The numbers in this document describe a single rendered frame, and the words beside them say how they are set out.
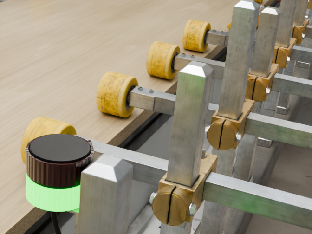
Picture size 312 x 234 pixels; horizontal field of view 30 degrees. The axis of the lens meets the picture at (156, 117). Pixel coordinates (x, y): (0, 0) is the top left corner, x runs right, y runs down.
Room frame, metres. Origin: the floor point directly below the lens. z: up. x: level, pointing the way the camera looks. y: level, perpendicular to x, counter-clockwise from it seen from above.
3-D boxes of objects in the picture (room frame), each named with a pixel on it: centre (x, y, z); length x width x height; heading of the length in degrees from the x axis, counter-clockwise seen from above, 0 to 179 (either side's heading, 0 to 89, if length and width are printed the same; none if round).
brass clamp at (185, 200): (0.70, -0.05, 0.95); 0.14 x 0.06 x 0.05; 161
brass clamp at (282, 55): (1.41, -0.29, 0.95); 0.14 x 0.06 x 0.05; 161
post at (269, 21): (1.16, -0.21, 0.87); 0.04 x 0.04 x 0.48; 71
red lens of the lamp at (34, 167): (0.46, 0.08, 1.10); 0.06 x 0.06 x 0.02
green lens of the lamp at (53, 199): (0.46, 0.08, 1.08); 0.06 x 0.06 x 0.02
